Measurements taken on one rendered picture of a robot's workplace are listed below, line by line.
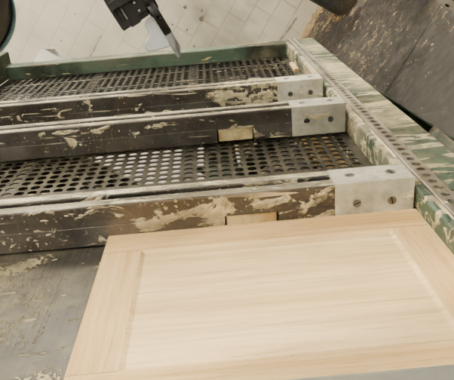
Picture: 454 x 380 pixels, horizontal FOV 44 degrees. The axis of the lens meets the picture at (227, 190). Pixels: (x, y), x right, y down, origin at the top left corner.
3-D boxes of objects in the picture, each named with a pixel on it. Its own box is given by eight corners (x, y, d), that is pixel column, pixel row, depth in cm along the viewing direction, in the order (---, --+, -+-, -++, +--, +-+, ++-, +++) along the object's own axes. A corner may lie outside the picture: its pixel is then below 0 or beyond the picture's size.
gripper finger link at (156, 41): (159, 70, 111) (132, 29, 108) (184, 53, 111) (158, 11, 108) (159, 71, 108) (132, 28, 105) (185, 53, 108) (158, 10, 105)
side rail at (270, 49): (287, 71, 225) (286, 43, 220) (11, 95, 224) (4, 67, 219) (284, 67, 232) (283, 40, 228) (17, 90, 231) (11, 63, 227)
